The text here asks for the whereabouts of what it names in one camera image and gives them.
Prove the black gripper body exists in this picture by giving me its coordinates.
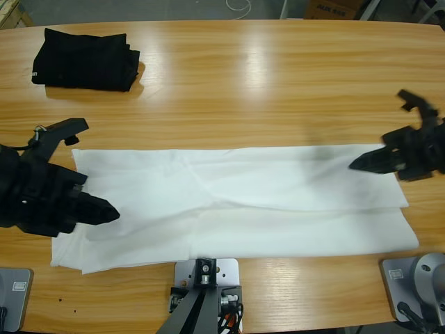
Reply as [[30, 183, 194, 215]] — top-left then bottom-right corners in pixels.
[[0, 145, 88, 238], [382, 121, 445, 182]]

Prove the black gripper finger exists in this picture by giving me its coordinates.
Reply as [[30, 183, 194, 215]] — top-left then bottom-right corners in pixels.
[[78, 208, 118, 225], [350, 158, 401, 175], [81, 193, 121, 218], [348, 145, 401, 168]]

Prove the white t-shirt with black logo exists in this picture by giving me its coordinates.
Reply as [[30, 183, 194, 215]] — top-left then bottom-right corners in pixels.
[[49, 143, 421, 276]]

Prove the white plastic chair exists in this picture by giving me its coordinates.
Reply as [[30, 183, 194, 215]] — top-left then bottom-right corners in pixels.
[[359, 0, 445, 26]]

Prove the folded black garment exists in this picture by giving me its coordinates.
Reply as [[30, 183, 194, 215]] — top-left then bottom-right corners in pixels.
[[31, 27, 141, 93]]

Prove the black clamp block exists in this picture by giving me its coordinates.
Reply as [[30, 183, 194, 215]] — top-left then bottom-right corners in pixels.
[[169, 284, 243, 316]]

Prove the cardboard box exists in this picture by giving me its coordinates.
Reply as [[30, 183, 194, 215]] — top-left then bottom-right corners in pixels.
[[305, 0, 359, 20]]

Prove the wooden crate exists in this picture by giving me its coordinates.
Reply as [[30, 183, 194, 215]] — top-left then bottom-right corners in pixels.
[[0, 0, 35, 29]]

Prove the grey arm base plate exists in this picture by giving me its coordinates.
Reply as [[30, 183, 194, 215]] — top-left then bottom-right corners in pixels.
[[0, 267, 35, 333], [379, 257, 445, 324]]

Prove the dark camera post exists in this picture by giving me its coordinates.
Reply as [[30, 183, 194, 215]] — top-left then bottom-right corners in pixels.
[[158, 257, 223, 334]]

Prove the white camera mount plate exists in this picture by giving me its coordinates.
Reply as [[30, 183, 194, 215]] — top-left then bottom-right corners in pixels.
[[173, 257, 241, 292]]

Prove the white cable loop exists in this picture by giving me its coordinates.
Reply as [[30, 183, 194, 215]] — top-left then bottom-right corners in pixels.
[[225, 0, 252, 17]]

